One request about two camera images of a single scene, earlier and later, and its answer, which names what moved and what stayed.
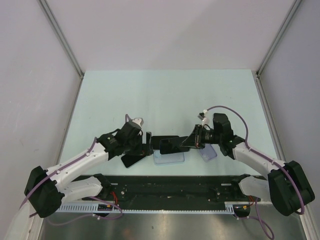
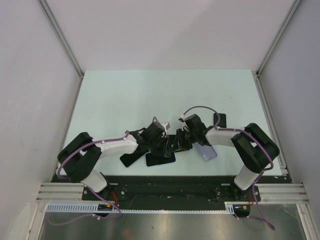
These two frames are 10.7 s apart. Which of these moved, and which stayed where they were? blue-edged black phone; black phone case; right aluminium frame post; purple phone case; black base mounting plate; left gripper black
Moved: black phone case; left gripper black; blue-edged black phone
Stayed: black base mounting plate; purple phone case; right aluminium frame post
